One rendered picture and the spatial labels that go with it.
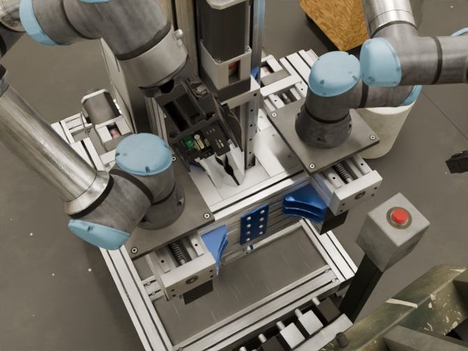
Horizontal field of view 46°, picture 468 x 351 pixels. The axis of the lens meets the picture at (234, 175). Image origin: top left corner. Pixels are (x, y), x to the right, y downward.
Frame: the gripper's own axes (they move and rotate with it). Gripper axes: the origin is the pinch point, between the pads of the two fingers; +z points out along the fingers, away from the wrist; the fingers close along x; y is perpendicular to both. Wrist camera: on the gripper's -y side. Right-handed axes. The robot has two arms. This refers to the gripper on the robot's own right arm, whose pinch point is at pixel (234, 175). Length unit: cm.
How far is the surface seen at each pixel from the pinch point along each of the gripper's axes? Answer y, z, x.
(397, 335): -13, 71, 10
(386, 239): -37, 67, 19
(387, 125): -134, 109, 49
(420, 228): -37, 69, 28
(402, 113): -131, 105, 56
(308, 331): -28, 76, -10
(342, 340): -18, 71, -2
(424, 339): -7, 68, 15
